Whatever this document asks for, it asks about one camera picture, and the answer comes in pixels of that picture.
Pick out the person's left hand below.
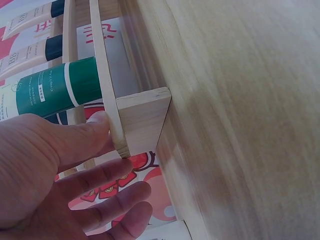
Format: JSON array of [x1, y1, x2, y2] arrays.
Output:
[[0, 110, 154, 240]]

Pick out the light wooden rack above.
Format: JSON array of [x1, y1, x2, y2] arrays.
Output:
[[51, 0, 173, 180]]

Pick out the green and white tube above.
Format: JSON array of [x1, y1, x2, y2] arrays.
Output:
[[0, 56, 103, 124]]

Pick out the beige tube with dark cap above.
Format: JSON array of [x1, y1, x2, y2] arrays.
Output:
[[1, 0, 66, 41], [0, 33, 64, 80]]

